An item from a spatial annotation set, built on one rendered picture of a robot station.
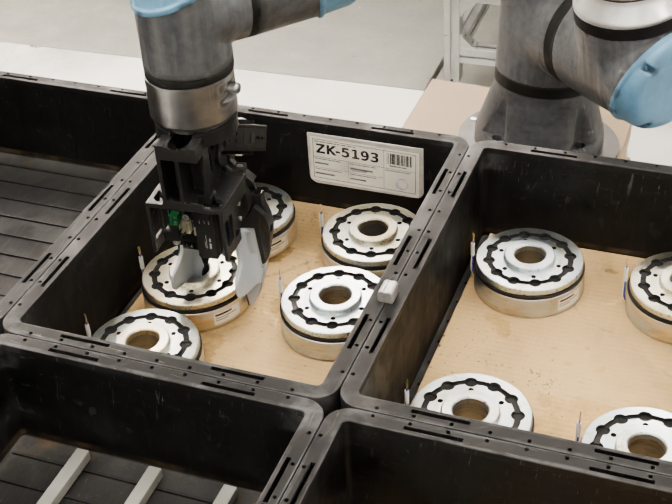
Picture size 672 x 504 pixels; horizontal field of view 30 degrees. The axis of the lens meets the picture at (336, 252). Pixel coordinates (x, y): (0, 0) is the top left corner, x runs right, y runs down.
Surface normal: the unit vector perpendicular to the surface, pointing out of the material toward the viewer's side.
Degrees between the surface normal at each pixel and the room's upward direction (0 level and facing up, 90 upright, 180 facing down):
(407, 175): 90
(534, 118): 70
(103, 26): 0
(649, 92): 97
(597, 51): 99
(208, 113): 90
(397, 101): 0
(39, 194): 0
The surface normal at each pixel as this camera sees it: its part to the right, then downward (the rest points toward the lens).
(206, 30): 0.54, 0.51
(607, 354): -0.05, -0.80
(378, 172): -0.35, 0.57
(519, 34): -0.86, 0.32
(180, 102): -0.14, 0.58
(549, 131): 0.00, 0.28
